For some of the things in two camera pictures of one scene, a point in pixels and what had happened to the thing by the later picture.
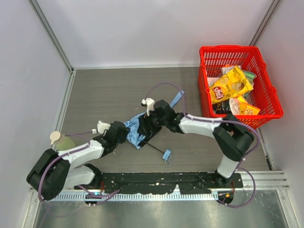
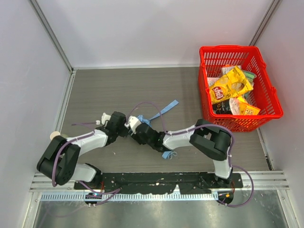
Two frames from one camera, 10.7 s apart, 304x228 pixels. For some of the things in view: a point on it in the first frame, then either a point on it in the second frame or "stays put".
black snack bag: [222, 108] stays put
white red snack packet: [211, 80] stays put
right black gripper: [149, 128] to [136, 135]
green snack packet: [250, 75] stays put
